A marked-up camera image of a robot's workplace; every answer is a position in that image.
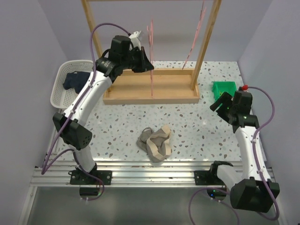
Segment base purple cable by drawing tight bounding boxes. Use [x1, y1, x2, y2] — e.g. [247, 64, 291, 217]
[188, 187, 240, 225]
[67, 164, 105, 203]

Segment navy blue underwear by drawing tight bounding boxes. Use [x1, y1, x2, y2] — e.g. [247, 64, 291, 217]
[63, 71, 90, 94]

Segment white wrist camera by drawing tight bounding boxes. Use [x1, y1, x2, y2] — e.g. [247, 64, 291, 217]
[239, 85, 248, 91]
[129, 30, 143, 50]

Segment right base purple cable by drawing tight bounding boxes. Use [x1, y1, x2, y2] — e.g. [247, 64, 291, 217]
[188, 187, 240, 225]

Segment pink wire hanger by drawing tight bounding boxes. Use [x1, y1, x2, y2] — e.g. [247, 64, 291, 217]
[182, 0, 206, 70]

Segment wooden clothes rack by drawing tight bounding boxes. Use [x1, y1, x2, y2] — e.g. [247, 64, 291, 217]
[81, 0, 222, 105]

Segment green plastic bin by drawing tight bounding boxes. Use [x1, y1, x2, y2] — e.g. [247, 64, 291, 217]
[212, 81, 237, 101]

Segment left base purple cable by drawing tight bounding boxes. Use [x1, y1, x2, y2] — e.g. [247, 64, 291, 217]
[67, 164, 105, 203]

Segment grey beige underwear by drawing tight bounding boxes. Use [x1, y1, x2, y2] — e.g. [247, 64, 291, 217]
[136, 125, 172, 163]

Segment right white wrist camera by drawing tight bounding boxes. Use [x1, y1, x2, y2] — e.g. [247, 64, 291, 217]
[239, 85, 248, 91]

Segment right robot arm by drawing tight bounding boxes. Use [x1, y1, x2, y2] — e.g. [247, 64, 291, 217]
[209, 90, 280, 213]

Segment aluminium rail base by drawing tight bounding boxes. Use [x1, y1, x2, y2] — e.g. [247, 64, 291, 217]
[30, 110, 279, 188]

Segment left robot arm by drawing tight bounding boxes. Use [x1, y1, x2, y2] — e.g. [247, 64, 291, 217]
[53, 31, 154, 184]

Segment white plastic basket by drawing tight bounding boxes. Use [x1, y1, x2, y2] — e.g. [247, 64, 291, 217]
[50, 60, 93, 110]

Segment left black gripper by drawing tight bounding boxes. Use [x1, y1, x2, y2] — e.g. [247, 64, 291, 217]
[121, 46, 154, 73]

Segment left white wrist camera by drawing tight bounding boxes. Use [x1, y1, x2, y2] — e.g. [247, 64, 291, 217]
[129, 30, 143, 50]

